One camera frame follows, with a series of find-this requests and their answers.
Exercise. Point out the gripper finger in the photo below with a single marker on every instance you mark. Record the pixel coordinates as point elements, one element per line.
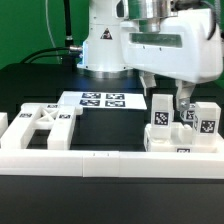
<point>183,94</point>
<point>147,80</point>

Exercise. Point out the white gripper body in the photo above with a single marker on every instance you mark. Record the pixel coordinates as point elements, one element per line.
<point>181,50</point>

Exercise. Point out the white chair seat part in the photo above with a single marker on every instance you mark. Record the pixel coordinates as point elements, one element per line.
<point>180,141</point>

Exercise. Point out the white chair back part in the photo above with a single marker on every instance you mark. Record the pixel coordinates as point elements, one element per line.
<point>58,119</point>

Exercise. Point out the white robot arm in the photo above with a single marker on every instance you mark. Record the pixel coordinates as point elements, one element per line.
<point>102,52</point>

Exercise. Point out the white tagged cube right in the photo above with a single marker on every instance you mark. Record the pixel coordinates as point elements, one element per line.
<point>188,115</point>

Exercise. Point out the white block at left edge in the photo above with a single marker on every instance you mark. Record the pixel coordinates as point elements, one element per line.
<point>3,123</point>

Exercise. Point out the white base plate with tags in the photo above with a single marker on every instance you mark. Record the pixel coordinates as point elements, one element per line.
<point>103,100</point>

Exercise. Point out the white U-shaped fence frame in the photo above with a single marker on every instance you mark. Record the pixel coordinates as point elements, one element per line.
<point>116,164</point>

